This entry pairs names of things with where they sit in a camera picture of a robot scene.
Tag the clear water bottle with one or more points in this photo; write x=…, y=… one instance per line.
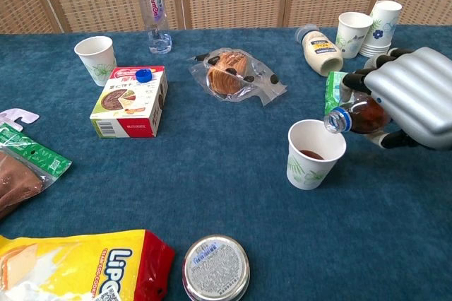
x=153, y=7

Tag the paper cup stack blue flower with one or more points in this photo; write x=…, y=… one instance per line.
x=383, y=29

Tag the mayonnaise squeeze bottle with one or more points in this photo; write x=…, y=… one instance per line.
x=323, y=53

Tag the empty paper cup green print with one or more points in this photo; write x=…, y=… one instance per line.
x=351, y=41

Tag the red white cookie box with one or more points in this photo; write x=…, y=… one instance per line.
x=123, y=103

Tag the blue bottle cap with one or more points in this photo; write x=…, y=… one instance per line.
x=144, y=75

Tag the yellow red cookie bag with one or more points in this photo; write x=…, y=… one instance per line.
x=70, y=269

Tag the blue table cloth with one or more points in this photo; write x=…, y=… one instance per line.
x=226, y=174

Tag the toothbrush blister pack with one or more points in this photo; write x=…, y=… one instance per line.
x=21, y=116

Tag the paper cup green flower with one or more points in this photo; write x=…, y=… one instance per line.
x=307, y=170
x=99, y=64

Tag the green brown snack bag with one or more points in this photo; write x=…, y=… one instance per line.
x=21, y=174

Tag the bread in clear bag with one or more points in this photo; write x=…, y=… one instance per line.
x=226, y=75

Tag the green tissue pack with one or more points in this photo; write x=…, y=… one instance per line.
x=333, y=94

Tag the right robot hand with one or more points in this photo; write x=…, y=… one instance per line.
x=416, y=92

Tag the round metal tin can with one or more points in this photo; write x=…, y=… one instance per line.
x=215, y=269

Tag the brown drink bottle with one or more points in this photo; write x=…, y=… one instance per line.
x=367, y=117

